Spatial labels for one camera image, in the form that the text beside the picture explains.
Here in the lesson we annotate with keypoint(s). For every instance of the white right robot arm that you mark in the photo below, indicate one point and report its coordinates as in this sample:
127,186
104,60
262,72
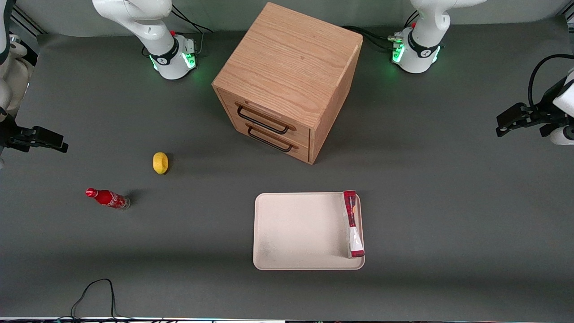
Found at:
157,36

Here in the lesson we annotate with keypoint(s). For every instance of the aluminium frame rail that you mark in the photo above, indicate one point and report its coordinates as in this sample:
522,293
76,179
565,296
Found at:
568,17
27,22

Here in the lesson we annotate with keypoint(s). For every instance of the red cookie box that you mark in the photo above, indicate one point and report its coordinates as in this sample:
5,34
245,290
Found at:
354,224

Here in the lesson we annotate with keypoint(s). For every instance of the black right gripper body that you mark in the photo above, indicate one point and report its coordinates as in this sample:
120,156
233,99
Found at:
10,134

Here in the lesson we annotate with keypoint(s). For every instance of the red cola bottle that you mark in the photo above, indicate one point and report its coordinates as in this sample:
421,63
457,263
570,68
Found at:
110,198

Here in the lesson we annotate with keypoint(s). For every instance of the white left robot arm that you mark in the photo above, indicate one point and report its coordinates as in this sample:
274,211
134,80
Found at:
421,49

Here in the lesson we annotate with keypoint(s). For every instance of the wooden two-drawer cabinet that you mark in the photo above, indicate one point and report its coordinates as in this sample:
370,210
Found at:
287,58

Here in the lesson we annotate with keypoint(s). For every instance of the yellow lemon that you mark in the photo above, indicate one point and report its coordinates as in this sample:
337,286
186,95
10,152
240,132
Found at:
160,162

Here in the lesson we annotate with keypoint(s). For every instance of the cream plastic tray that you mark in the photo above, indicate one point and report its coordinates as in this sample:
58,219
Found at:
300,233

